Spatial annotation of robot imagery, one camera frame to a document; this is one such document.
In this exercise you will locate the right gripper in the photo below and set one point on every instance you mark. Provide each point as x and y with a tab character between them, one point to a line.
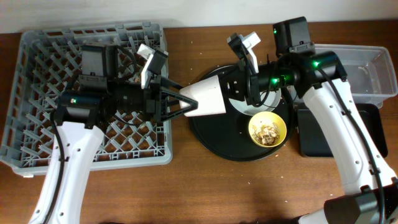
241	91

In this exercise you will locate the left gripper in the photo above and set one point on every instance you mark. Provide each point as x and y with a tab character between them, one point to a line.
155	109

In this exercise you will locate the pink cup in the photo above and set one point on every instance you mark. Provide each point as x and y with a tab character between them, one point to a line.
208	94

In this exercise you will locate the yellow bowl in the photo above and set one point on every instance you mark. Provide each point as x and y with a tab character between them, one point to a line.
267	117

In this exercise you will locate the food scraps pile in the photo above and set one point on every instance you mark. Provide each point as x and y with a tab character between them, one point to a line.
266	134

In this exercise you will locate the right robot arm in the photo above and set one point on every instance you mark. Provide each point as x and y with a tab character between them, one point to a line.
320	80

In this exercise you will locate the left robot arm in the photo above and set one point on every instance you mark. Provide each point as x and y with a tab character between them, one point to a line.
90	99

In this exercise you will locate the grey dishwasher rack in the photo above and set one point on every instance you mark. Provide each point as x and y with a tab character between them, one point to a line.
45	61

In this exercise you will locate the grey round plate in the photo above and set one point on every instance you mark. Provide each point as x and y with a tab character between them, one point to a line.
270	104

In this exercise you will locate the round black tray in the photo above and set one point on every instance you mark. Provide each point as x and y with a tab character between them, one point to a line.
227	135

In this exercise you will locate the black rectangular bin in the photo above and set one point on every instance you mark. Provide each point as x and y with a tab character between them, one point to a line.
313	142

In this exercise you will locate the clear plastic bin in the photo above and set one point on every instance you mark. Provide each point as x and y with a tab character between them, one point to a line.
370	71

